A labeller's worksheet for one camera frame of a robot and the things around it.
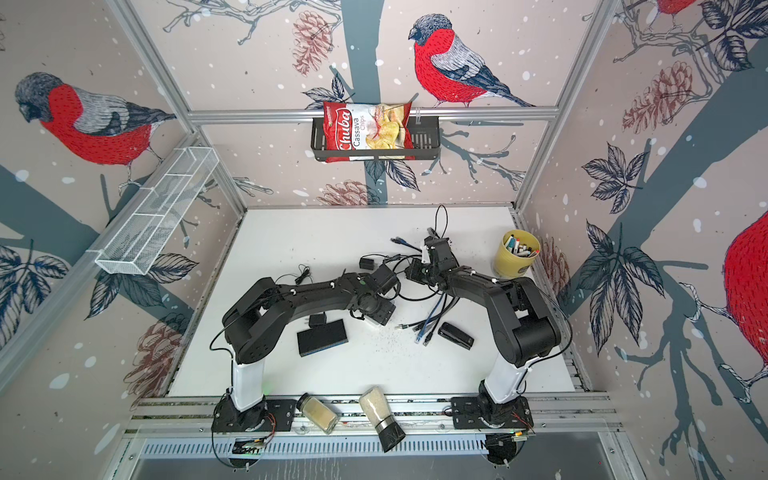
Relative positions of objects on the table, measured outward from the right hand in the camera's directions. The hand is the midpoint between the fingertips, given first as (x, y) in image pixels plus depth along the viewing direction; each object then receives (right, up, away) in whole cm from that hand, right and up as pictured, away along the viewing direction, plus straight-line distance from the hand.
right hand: (402, 274), depth 95 cm
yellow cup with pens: (+36, +7, -2) cm, 37 cm away
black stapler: (+14, -16, -9) cm, 24 cm away
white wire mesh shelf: (-67, +20, -16) cm, 72 cm away
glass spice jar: (-22, -30, -23) cm, 44 cm away
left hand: (-7, -11, -4) cm, 13 cm away
